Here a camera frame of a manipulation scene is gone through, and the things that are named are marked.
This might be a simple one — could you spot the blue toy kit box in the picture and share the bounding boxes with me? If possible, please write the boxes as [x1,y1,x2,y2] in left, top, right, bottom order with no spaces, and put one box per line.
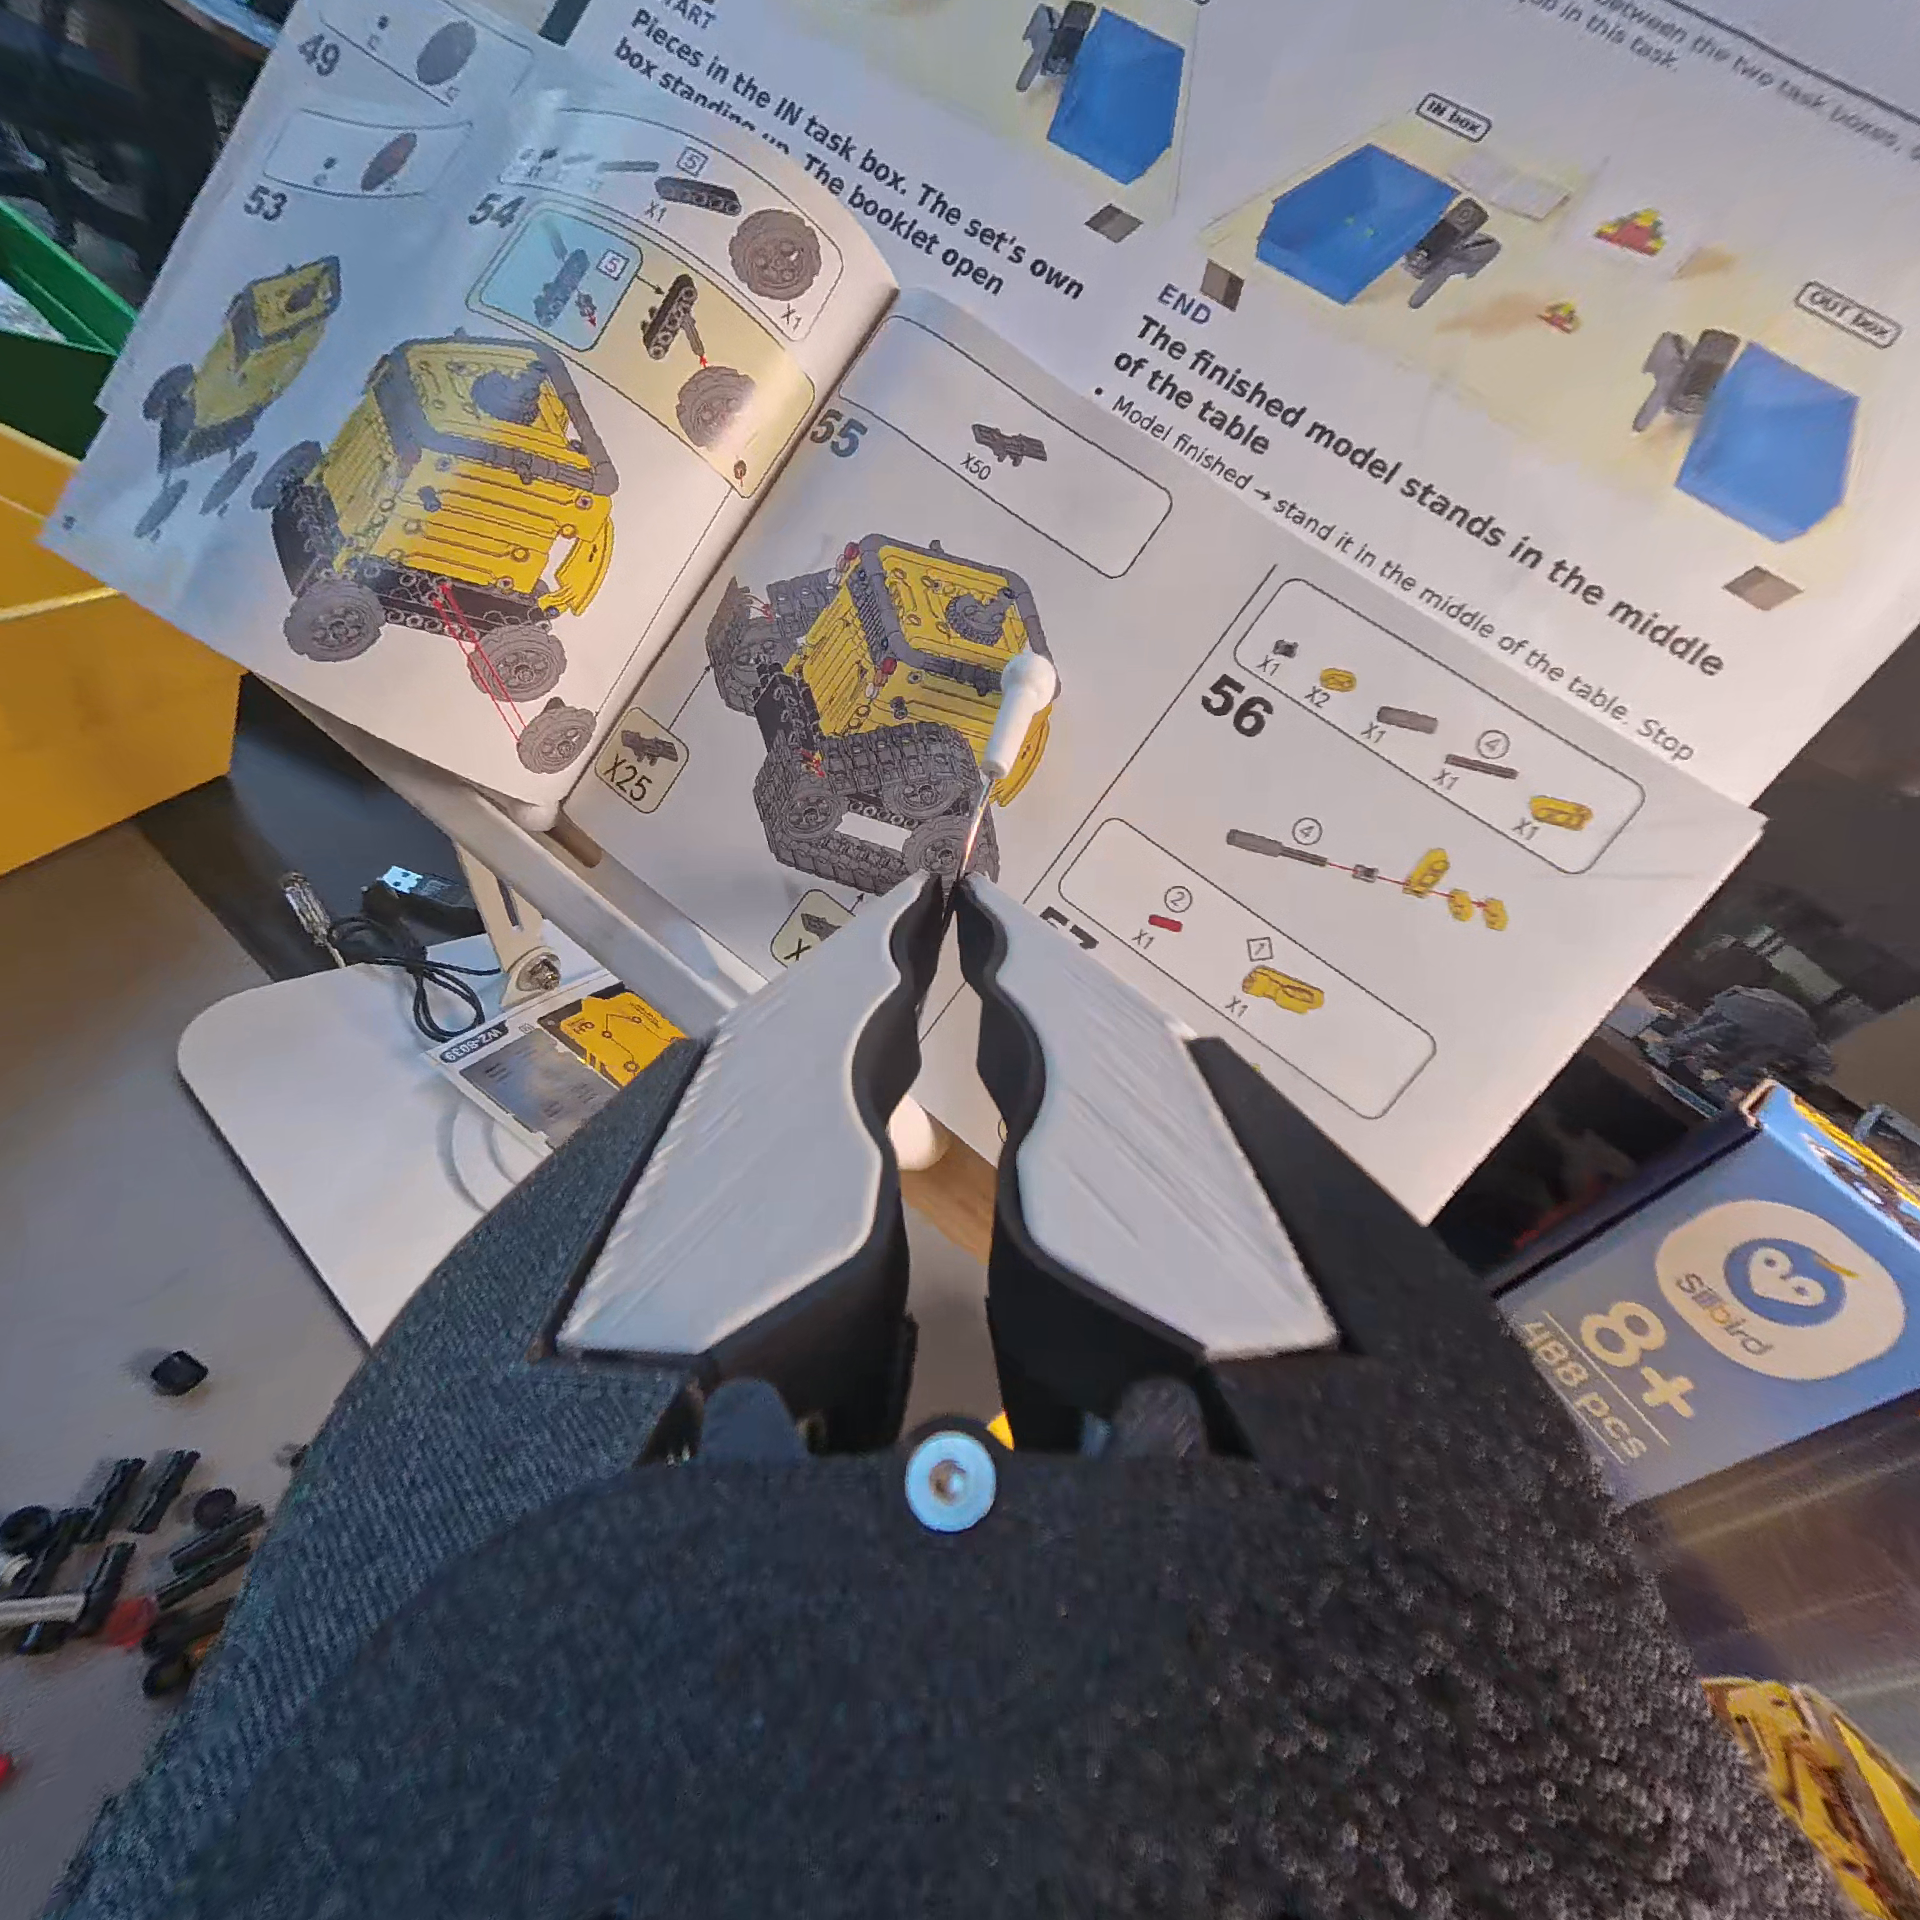
[1495,1084,1920,1920]

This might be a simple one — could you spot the printed instruction sheet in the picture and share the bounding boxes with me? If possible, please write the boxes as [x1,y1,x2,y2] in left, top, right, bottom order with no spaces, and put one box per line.
[533,0,1920,813]

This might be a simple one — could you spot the white page holder wire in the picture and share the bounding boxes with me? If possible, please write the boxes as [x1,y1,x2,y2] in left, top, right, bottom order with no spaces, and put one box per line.
[959,653,1064,891]

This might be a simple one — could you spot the black usb cable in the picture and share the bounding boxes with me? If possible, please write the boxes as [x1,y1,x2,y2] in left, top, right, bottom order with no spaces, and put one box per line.
[323,863,527,1047]

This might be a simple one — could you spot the green plastic storage bin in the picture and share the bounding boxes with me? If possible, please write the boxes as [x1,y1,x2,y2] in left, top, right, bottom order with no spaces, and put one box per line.
[0,198,144,461]

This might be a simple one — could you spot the yellow plastic storage bin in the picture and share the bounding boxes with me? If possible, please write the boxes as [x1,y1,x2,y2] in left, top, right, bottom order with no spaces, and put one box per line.
[0,423,246,882]

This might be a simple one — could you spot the pile of small building pieces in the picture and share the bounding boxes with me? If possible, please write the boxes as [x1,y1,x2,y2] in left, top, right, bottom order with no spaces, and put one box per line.
[0,1351,269,1797]

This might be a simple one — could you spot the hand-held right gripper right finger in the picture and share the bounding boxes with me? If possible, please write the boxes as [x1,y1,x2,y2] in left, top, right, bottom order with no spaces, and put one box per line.
[954,875,1344,1463]

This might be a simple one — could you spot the yellow black sticker sheet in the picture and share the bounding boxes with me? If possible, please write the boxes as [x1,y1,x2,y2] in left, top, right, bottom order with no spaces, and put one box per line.
[441,983,696,1139]

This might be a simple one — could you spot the grey desk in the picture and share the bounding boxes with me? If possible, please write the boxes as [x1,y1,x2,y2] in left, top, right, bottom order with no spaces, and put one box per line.
[0,814,560,1920]

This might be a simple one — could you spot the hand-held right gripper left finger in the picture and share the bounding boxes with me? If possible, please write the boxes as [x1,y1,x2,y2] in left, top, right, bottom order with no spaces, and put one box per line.
[550,875,950,1463]

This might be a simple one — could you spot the instruction booklet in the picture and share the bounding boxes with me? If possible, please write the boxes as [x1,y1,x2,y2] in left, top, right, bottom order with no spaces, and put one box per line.
[37,0,1768,1223]

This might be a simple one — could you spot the white monitor stand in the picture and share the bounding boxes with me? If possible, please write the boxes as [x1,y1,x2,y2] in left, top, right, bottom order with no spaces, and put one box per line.
[181,792,726,1348]

